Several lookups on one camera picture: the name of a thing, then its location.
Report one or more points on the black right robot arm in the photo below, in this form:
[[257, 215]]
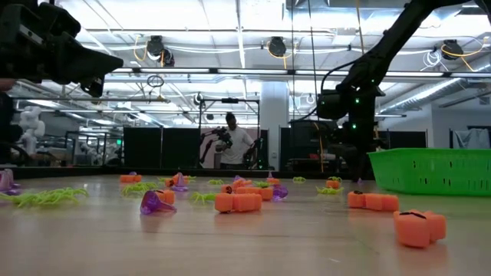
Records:
[[391, 42]]

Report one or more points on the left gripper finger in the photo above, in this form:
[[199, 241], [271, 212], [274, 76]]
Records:
[[101, 63]]

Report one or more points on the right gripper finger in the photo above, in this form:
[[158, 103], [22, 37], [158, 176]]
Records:
[[360, 165]]

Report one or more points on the long ceiling light bar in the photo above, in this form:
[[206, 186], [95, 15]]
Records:
[[249, 71]]

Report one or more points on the black background robot arm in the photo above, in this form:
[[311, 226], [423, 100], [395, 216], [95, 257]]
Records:
[[256, 153], [220, 136]]

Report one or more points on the grey hanging cloth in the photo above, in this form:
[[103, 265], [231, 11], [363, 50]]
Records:
[[477, 138]]

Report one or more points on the white square pillar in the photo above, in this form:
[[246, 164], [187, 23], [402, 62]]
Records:
[[274, 115]]

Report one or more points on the green plastic basket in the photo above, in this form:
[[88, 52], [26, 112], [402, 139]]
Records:
[[429, 168]]

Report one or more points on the black metal gantry frame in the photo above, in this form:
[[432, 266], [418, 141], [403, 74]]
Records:
[[230, 100]]

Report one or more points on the person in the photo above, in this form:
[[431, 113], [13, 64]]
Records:
[[238, 147]]

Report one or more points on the black equipment cart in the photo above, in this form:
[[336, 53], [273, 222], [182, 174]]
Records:
[[307, 134]]

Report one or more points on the white humanoid robot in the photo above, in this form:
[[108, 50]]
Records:
[[30, 126]]

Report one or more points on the black partition panel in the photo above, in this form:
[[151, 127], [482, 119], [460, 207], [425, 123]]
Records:
[[406, 138], [142, 147], [180, 147]]

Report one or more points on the green spider toy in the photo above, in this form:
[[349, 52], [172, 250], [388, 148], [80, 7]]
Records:
[[262, 184], [73, 191], [162, 179], [335, 178], [299, 179], [190, 178], [202, 197], [42, 200], [132, 190], [11, 198], [215, 181], [149, 185], [329, 190]]

